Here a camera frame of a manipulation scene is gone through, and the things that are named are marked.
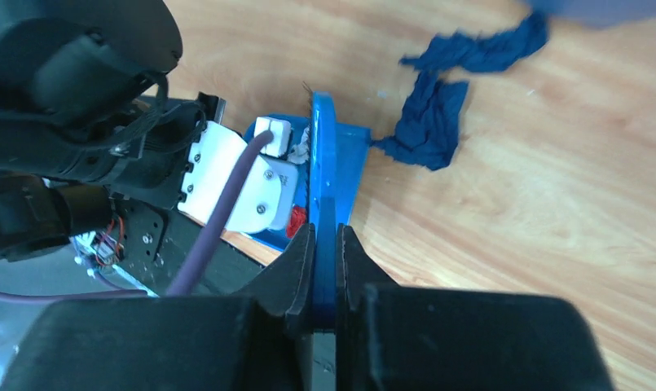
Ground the blue plastic dustpan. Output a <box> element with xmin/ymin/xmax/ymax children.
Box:
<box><xmin>248</xmin><ymin>113</ymin><xmax>370</xmax><ymax>251</ymax></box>

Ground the blue hand brush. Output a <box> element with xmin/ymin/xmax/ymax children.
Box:
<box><xmin>306</xmin><ymin>91</ymin><xmax>337</xmax><ymax>331</ymax></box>

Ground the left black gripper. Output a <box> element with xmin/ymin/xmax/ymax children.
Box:
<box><xmin>106</xmin><ymin>92</ymin><xmax>227</xmax><ymax>209</ymax></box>

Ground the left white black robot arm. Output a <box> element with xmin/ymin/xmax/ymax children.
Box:
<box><xmin>0</xmin><ymin>1</ymin><xmax>225</xmax><ymax>261</ymax></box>

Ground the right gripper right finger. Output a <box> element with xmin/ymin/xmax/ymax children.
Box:
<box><xmin>336</xmin><ymin>224</ymin><xmax>395</xmax><ymax>390</ymax></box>

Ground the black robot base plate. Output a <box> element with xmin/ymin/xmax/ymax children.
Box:
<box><xmin>114</xmin><ymin>200</ymin><xmax>263</xmax><ymax>296</ymax></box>

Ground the red paper scrap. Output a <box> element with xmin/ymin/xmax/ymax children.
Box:
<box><xmin>285</xmin><ymin>205</ymin><xmax>307</xmax><ymax>239</ymax></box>

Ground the blue plastic waste bin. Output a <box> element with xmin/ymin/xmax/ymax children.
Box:
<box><xmin>522</xmin><ymin>0</ymin><xmax>656</xmax><ymax>28</ymax></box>

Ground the white paper scrap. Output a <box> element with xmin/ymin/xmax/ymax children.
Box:
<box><xmin>287</xmin><ymin>126</ymin><xmax>310</xmax><ymax>165</ymax></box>

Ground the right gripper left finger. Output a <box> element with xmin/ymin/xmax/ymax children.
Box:
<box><xmin>240</xmin><ymin>224</ymin><xmax>316</xmax><ymax>390</ymax></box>

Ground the dark blue paper scrap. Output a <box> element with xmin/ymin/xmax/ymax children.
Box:
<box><xmin>372</xmin><ymin>11</ymin><xmax>549</xmax><ymax>171</ymax></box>

